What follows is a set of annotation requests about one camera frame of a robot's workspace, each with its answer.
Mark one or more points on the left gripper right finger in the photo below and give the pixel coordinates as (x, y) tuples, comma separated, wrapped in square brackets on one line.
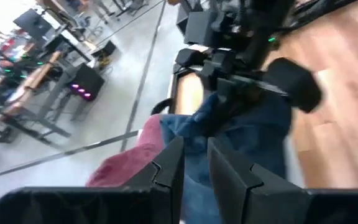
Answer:
[(259, 205)]

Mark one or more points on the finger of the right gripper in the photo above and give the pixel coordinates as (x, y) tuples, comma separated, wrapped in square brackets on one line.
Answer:
[(244, 105), (219, 91)]

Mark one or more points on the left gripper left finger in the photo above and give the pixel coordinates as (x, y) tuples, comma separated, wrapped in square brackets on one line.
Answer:
[(163, 205)]

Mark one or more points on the navy baseball cap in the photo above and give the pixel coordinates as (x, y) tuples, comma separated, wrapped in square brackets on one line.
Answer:
[(259, 137)]

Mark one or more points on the maroon baseball cap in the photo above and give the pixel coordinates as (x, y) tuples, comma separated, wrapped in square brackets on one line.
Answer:
[(126, 165)]

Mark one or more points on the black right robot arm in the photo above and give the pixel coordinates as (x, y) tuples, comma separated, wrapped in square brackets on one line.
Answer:
[(259, 28)]

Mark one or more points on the computer tower pink lights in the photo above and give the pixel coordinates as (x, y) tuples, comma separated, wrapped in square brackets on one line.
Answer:
[(87, 77)]

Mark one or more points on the wooden workbench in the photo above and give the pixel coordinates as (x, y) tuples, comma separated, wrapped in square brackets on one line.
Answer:
[(30, 82)]

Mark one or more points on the black monitor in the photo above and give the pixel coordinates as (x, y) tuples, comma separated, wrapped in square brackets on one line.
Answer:
[(33, 23)]

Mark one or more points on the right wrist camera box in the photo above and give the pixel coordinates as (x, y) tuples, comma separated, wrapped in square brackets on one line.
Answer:
[(294, 84)]

